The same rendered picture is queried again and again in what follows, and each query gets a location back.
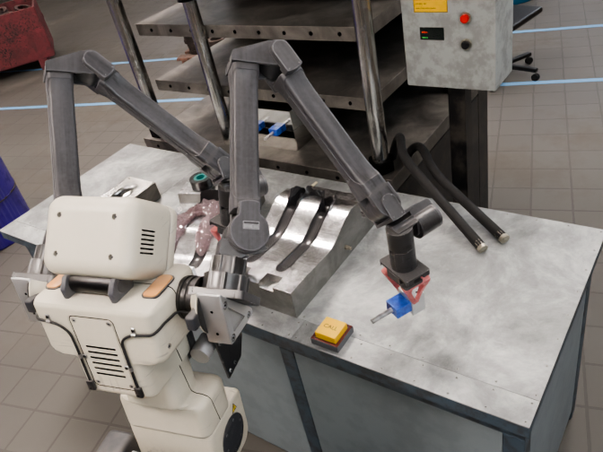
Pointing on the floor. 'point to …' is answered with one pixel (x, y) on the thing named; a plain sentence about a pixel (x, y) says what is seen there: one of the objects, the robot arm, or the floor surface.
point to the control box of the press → (458, 62)
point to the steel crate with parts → (23, 35)
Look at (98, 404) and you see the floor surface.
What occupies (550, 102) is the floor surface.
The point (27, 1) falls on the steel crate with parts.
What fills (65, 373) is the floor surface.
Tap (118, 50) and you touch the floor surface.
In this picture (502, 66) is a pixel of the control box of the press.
